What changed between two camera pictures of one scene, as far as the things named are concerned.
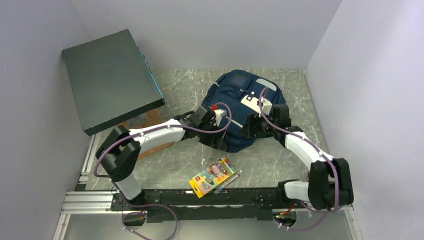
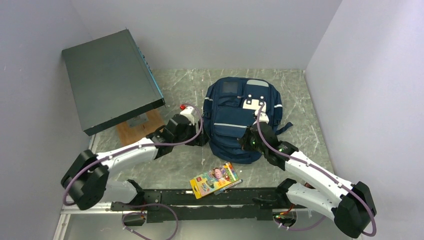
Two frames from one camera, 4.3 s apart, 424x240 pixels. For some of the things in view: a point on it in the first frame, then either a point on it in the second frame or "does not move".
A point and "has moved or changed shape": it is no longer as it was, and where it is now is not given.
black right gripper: (252, 120) → (244, 140)
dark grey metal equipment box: (110, 81) does not move
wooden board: (154, 118) does not move
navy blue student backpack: (225, 92) has moved or changed shape
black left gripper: (215, 142) → (201, 140)
